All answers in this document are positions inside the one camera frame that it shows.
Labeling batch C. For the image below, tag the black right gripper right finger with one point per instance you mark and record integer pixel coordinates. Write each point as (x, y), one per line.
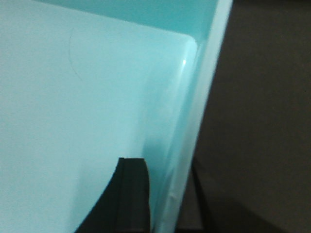
(190, 218)

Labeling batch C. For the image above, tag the light blue plastic bin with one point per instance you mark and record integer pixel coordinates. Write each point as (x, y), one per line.
(86, 82)

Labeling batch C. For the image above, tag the black conveyor belt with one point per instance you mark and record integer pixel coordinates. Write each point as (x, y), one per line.
(253, 156)

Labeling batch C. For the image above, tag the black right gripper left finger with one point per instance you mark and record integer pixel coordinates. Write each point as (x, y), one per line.
(123, 207)

